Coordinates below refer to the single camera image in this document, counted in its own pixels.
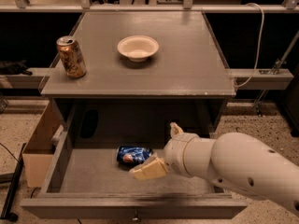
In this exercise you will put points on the black floor stand bar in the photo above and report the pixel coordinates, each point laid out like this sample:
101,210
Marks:
13,180

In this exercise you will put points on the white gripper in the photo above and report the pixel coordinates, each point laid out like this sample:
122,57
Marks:
176,154

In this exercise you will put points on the small metal drawer knob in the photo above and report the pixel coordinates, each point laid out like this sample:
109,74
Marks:
136,218

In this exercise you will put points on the white paper bowl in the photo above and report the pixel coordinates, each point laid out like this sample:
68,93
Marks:
138,48

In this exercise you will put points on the cardboard box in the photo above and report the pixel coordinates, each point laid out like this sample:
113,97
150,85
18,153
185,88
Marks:
39,150

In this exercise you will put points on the open grey top drawer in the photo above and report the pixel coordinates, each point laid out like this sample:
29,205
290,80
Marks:
85,181

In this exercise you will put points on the gold soda can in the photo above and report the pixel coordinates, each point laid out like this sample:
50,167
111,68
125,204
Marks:
71,56

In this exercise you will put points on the black object on rail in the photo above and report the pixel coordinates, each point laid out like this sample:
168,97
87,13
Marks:
14,68

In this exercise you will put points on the grey cabinet with counter top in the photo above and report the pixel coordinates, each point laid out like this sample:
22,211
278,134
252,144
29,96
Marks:
142,119

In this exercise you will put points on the metal rail frame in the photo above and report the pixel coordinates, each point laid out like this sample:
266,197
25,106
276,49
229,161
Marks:
149,3

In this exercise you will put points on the blue pepsi can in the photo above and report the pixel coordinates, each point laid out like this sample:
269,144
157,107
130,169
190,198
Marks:
132,156

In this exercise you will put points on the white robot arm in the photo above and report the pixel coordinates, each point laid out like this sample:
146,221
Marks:
234,161

